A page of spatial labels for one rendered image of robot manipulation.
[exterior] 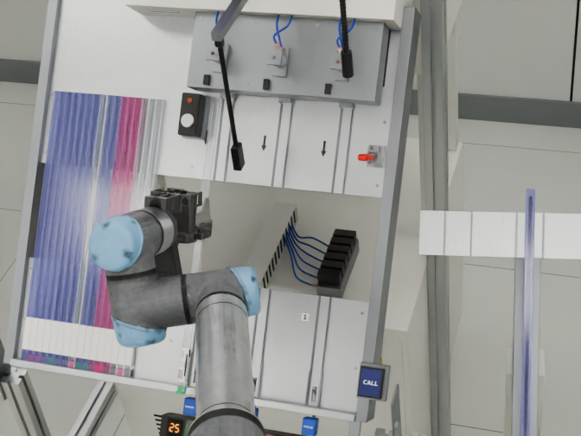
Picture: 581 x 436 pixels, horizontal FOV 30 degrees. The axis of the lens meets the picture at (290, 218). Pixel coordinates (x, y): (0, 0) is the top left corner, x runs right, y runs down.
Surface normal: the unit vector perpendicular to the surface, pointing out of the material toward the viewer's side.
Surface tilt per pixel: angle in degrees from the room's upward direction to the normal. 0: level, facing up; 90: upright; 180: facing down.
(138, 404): 90
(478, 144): 0
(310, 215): 0
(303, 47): 48
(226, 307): 17
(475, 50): 90
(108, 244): 59
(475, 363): 0
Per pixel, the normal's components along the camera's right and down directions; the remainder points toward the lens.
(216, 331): -0.19, -0.84
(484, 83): -0.29, 0.62
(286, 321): -0.28, -0.06
